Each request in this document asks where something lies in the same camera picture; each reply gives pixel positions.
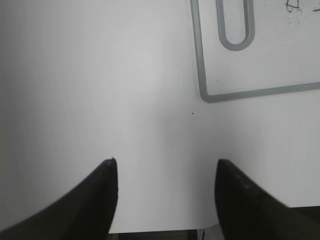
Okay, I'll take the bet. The white grey-rimmed cutting board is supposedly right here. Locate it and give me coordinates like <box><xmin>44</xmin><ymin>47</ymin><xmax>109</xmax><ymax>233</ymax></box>
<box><xmin>190</xmin><ymin>0</ymin><xmax>320</xmax><ymax>103</ymax></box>

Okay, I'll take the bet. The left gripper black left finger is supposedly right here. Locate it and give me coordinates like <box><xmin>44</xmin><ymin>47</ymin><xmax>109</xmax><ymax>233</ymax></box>
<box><xmin>0</xmin><ymin>158</ymin><xmax>118</xmax><ymax>240</ymax></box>

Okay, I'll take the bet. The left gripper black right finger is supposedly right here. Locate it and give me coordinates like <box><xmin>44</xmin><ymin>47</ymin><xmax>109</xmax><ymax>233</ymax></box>
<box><xmin>214</xmin><ymin>159</ymin><xmax>320</xmax><ymax>240</ymax></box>

